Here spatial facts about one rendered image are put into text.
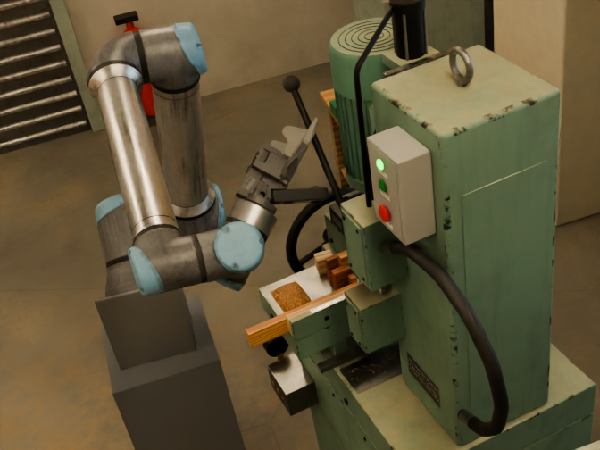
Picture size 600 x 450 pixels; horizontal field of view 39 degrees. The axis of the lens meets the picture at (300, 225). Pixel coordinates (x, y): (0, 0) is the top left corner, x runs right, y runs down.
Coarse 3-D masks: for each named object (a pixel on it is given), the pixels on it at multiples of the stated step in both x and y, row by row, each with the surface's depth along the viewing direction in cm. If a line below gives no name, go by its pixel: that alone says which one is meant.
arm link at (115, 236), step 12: (108, 204) 229; (120, 204) 228; (96, 216) 232; (108, 216) 228; (120, 216) 228; (108, 228) 228; (120, 228) 227; (108, 240) 228; (120, 240) 227; (108, 252) 228; (120, 252) 227
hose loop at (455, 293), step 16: (416, 256) 140; (432, 272) 136; (448, 288) 134; (464, 304) 132; (464, 320) 132; (480, 336) 131; (480, 352) 132; (496, 368) 132; (496, 384) 133; (496, 400) 134; (464, 416) 153; (496, 416) 137; (480, 432) 147; (496, 432) 141
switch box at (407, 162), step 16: (400, 128) 137; (368, 144) 136; (384, 144) 134; (400, 144) 133; (416, 144) 132; (384, 160) 132; (400, 160) 129; (416, 160) 130; (400, 176) 130; (416, 176) 131; (400, 192) 132; (416, 192) 133; (432, 192) 135; (400, 208) 134; (416, 208) 135; (432, 208) 136; (384, 224) 142; (400, 224) 136; (416, 224) 136; (432, 224) 138; (400, 240) 139; (416, 240) 138
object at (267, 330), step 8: (344, 288) 190; (328, 296) 188; (304, 304) 187; (288, 312) 186; (272, 320) 185; (280, 320) 185; (256, 328) 184; (264, 328) 183; (272, 328) 184; (280, 328) 185; (248, 336) 183; (256, 336) 184; (264, 336) 185; (272, 336) 186; (256, 344) 185
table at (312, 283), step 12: (336, 252) 212; (288, 276) 202; (300, 276) 202; (312, 276) 201; (324, 276) 200; (264, 288) 200; (276, 288) 199; (312, 288) 197; (324, 288) 197; (264, 300) 198; (312, 300) 194; (276, 312) 193; (336, 324) 187; (348, 324) 189; (288, 336) 189; (312, 336) 186; (324, 336) 187; (336, 336) 189; (348, 336) 191; (300, 348) 186; (312, 348) 188; (324, 348) 189
